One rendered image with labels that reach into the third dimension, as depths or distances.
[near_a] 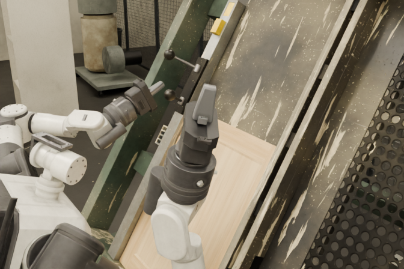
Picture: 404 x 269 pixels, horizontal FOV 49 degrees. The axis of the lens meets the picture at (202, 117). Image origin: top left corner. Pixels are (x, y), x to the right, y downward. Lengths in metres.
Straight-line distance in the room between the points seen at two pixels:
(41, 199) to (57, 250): 0.21
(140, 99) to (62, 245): 0.68
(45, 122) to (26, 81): 3.48
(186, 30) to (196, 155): 1.02
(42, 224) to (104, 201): 0.80
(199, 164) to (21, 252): 0.39
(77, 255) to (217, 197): 0.55
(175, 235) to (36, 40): 4.16
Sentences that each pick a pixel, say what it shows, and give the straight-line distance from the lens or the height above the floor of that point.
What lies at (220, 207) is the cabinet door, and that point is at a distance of 1.26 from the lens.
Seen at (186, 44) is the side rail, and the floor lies 1.53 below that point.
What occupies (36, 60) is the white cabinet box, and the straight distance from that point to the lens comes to 4.88.
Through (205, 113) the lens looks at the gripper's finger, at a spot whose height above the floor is 1.60.
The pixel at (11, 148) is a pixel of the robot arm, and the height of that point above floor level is 1.36.
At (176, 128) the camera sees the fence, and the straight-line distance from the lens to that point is 1.45.
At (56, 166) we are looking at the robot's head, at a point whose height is 1.42.
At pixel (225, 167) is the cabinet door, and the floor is 1.27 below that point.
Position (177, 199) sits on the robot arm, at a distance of 0.78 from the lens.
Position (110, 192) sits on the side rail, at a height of 1.01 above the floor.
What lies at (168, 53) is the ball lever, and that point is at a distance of 1.45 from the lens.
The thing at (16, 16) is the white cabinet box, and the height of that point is 1.30.
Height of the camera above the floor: 1.84
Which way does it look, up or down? 20 degrees down
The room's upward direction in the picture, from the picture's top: straight up
